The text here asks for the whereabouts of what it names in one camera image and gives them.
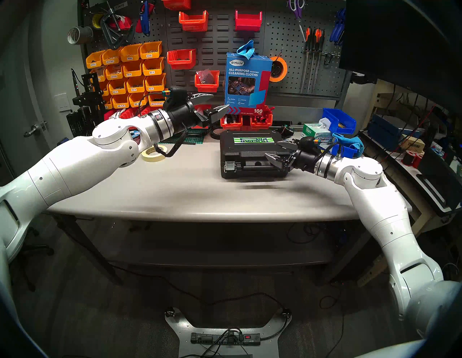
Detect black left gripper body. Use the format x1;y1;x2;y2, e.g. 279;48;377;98
169;103;204;132

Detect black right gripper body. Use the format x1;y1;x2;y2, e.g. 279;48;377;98
289;150;323;172

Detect black plastic tool box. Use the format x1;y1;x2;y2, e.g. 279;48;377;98
219;129;300;180

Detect white green tissue box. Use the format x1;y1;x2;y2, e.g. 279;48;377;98
301;118;333;143

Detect blue cleaning cloths box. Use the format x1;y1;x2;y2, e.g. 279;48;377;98
225;52;273;117

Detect blue cloth in dispenser box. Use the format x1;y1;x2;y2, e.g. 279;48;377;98
236;40;255;60

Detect black metal tool stand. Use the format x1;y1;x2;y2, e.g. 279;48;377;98
66;70;109;137

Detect small cardboard box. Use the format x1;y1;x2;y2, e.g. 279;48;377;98
401;137;426;154

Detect orange plastic bin with bag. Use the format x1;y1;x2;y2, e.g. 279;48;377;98
195;70;220;93

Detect green cutting mat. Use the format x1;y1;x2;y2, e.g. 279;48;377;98
171;128;213;145

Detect small blue plastic bin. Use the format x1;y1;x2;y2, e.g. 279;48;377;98
330;141;358;160

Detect beige masking tape roll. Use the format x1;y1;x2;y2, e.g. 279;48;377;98
141;144;168;163

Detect blue microfiber cloth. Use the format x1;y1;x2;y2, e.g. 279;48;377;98
332;133;365;157

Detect large blue plastic bin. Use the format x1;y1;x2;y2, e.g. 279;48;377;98
322;108;357;135

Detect orange tape reel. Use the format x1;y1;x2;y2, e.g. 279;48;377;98
270;56;288;83

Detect yellow storage bins rack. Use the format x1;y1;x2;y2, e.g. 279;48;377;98
78;0;168;109

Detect dark blue storage crate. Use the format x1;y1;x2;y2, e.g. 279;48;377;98
367;114;403;145

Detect red plastic bin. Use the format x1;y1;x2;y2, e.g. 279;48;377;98
235;10;263;32

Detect grey pegboard panel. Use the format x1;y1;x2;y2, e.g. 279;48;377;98
265;0;352;98

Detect grey workbench lower shelf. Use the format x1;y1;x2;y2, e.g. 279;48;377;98
79;220;361;275

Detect orange black screwdriver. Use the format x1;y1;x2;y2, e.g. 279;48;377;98
300;27;312;93
309;29;319;92
313;29;324;91

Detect grey gear puller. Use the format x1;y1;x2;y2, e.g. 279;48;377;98
99;4;136;50

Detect beige side desk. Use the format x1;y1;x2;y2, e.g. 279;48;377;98
357;78;462;287

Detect grey pipe piece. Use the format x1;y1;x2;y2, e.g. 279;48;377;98
67;26;93;45

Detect black monitor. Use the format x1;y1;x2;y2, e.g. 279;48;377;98
339;0;462;112

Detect black power strip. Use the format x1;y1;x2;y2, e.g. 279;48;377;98
191;333;261;347

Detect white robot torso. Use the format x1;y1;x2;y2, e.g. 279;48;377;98
356;339;428;358

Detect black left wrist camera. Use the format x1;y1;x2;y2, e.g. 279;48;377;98
162;87;190;107

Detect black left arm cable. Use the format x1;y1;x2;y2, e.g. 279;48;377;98
155;126;190;157

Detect large red wall bins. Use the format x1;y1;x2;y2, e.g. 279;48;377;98
164;0;267;95

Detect blue handled crimper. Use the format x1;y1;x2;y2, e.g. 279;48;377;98
140;0;151;36

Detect red and black wire spool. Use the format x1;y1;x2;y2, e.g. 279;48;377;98
402;150;423;168

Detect blue handled pliers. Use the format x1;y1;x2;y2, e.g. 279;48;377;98
330;8;346;45

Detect purple handled scissors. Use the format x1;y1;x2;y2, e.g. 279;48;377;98
288;0;306;41

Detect silver door handle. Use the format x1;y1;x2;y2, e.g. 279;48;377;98
23;121;48;138

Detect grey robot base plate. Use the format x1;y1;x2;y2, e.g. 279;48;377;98
165;307;292;358

